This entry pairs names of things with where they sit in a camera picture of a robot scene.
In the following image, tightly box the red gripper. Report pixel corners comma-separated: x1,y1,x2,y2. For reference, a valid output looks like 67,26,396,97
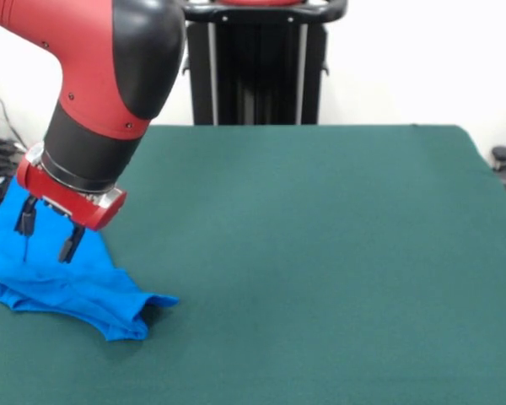
13,158,128,264

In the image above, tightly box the blue shirt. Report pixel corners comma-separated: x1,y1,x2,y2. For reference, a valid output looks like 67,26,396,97
0,175,180,343

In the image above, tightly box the dark green table cloth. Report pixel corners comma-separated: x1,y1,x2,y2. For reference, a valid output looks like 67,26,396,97
0,123,506,405

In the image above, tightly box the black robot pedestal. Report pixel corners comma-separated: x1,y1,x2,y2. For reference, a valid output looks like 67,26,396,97
180,0,349,126

